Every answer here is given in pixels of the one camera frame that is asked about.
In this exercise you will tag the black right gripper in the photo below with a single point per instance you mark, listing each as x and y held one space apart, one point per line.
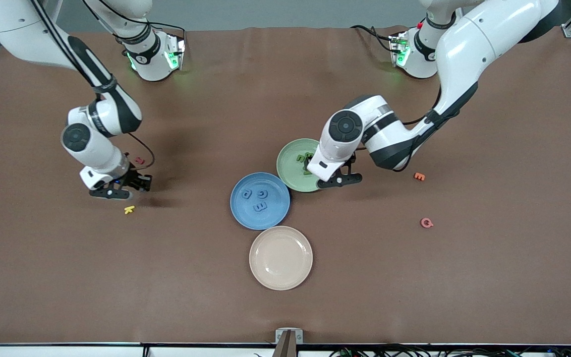
134 180

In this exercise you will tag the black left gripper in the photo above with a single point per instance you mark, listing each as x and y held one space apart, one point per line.
352 160

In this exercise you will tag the blue foam letter G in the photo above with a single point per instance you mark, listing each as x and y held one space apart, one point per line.
258 194

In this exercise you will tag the blue foam letter e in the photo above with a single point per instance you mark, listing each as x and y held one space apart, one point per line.
260 207
244 195

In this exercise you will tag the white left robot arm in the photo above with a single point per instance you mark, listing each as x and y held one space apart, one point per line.
469 44

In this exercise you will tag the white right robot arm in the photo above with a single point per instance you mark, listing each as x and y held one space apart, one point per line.
18 29

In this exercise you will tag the yellow foam letter K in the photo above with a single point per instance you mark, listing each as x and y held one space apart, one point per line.
129 209

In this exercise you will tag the green plate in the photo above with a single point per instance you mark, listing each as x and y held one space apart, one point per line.
288 168

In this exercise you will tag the orange foam letter E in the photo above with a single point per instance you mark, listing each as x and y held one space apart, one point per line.
419 176

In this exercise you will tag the pink foam letter G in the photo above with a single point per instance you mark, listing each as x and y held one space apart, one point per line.
423 223

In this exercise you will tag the blue plate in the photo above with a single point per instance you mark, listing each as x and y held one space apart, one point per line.
246 215

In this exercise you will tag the beige plate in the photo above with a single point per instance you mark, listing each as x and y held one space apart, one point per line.
280 258

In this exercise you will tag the brown table mat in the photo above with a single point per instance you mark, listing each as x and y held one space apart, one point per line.
67 277

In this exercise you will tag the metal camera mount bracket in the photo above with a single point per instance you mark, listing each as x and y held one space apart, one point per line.
289 339

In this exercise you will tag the white table front rail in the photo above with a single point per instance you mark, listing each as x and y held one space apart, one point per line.
67 353

